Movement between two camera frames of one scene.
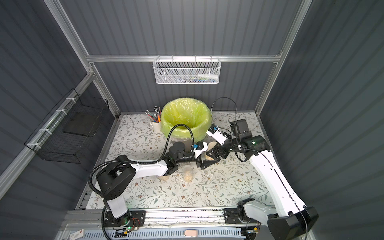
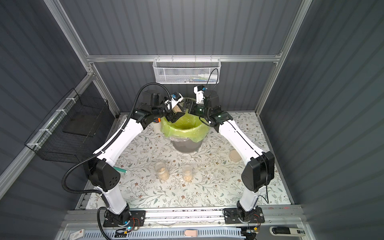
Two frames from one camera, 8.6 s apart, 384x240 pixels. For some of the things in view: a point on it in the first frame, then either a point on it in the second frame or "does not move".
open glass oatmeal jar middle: [187, 171] does not move
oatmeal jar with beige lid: [210, 145] -> [176, 109]
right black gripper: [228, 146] -> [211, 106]
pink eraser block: [191, 233] does not move
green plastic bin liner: [185, 110] does not move
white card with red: [77, 234] does not move
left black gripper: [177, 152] -> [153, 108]
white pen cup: [156, 125] does not move
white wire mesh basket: [186, 70] does not move
